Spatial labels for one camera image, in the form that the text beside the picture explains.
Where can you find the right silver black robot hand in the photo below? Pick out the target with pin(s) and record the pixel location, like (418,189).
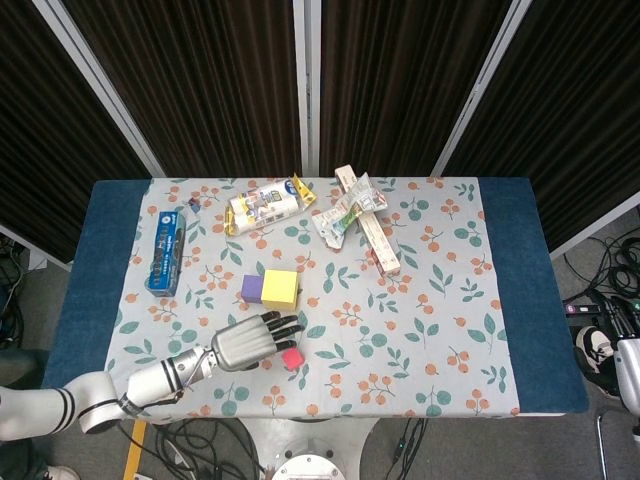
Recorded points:
(631,370)

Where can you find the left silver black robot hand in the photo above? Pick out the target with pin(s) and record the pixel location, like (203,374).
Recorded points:
(245,345)

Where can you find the small pink foam cube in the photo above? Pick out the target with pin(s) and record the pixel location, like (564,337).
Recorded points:
(292,360)

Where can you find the purple foam cube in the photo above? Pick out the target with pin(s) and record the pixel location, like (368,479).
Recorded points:
(252,289)

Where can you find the large yellow foam cube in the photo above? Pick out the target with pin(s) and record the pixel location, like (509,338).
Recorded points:
(280,287)

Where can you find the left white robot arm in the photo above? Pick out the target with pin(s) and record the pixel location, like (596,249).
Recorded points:
(150,382)

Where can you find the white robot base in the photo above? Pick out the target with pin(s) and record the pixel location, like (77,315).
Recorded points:
(310,440)

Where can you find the black white sneaker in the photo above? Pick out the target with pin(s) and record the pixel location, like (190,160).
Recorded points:
(595,350)

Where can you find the black power strip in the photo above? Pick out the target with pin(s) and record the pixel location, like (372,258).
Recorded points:
(582,308)

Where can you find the grey metal tube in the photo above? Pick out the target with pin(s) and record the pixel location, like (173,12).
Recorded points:
(601,445)

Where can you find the blue toothpaste box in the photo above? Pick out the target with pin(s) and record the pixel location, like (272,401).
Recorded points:
(167,250)

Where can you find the floral fruit print tablecloth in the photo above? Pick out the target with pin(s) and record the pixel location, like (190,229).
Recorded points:
(375,325)

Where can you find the white yellow snack bag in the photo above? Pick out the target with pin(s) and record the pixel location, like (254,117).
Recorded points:
(270,202)

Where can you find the small blue candy wrapper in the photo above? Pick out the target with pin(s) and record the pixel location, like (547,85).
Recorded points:
(193,203)

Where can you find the yellow floor tape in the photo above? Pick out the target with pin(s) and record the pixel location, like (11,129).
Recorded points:
(134,450)

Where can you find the blue felt table cover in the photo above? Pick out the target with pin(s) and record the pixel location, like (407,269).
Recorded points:
(520,250)

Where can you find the crumpled white green wrapper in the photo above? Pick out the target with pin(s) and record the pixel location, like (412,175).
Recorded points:
(345,215)

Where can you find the beige red toothpaste box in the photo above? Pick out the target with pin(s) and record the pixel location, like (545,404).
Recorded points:
(386,250)

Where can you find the white shoe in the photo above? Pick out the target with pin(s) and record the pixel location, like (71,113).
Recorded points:
(64,472)

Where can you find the dark fabric partition panel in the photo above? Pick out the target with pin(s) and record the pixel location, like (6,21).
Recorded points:
(50,150)
(575,125)
(200,75)
(400,75)

